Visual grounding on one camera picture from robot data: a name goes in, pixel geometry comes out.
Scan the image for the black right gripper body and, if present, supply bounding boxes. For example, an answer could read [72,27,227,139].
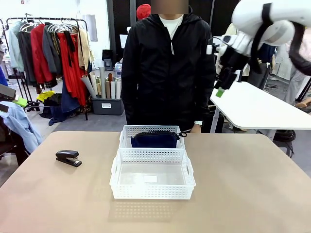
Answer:
[219,49,251,74]

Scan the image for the navy zippered pencil case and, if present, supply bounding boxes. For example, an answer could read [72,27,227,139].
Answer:
[130,131,188,149]

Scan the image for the light blue shirt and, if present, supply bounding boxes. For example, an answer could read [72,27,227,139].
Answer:
[0,100,44,154]

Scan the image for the yellow cloth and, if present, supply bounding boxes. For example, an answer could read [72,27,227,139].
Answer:
[36,90,55,103]

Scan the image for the white side table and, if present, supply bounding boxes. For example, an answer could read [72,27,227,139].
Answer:
[209,81,311,133]

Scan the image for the black chair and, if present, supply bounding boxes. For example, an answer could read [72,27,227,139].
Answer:
[0,116,30,167]

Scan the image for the dark grey hanging garment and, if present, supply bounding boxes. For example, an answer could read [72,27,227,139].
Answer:
[17,29,37,86]

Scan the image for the light teal hanging jacket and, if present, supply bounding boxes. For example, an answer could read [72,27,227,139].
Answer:
[8,21,25,73]

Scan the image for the red hanging jacket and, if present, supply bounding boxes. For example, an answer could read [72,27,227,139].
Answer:
[30,23,58,89]

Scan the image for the person in black jacket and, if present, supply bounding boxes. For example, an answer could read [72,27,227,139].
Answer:
[121,0,217,133]

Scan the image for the dark blue jeans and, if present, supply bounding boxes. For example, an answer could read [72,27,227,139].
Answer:
[40,80,81,126]

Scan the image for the grey hanging jacket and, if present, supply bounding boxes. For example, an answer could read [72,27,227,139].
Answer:
[42,23,63,76]

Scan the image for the red hanging dress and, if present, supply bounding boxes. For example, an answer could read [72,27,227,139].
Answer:
[57,32,87,106]

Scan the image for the black clothes rack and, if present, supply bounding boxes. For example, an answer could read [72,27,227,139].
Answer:
[0,17,89,121]

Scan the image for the white paper roll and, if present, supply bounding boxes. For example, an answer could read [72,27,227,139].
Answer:
[80,74,97,99]

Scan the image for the black stapler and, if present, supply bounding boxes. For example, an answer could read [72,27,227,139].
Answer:
[55,150,83,167]

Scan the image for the beige hanging garment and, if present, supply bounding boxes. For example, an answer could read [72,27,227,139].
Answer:
[77,27,92,71]

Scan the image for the grey cardboard tube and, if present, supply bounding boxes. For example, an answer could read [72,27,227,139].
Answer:
[98,66,107,99]

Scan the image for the grey storage bin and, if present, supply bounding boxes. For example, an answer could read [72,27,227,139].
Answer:
[91,96,124,116]

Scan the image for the black stool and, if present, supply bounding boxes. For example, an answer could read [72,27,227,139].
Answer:
[102,49,114,71]

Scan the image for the red hat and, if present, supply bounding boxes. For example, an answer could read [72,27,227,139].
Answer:
[136,3,151,20]

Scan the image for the white basket without label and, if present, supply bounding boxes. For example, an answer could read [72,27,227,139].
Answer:
[118,124,187,150]

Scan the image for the white basket with label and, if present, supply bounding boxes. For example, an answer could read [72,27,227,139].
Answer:
[109,147,196,200]

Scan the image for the black arm cable sleeve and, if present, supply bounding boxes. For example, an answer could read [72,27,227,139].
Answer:
[249,2,311,76]

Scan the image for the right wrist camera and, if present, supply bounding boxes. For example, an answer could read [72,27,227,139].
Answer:
[206,36,228,55]

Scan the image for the white wall poster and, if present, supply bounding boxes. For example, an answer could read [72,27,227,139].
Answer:
[83,14,98,43]

